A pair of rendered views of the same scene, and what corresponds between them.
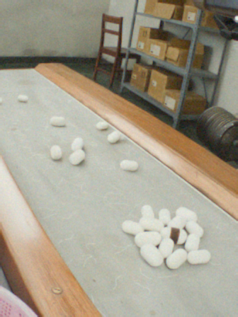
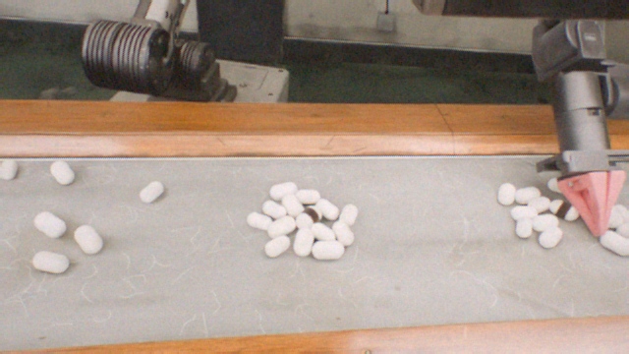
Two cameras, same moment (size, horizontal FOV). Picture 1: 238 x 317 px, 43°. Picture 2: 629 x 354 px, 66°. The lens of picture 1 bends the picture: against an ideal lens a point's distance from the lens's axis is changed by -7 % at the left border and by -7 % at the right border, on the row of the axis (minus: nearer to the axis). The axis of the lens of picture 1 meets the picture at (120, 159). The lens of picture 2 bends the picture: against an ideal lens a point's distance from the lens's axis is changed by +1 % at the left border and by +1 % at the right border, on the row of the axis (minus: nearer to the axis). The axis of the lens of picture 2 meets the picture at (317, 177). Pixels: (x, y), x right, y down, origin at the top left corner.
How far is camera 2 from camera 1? 0.34 m
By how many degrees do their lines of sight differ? 53
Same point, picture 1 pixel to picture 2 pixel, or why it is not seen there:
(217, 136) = (142, 69)
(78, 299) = (382, 338)
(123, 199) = (213, 231)
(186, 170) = (204, 146)
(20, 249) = not seen: outside the picture
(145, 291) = (369, 280)
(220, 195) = (269, 145)
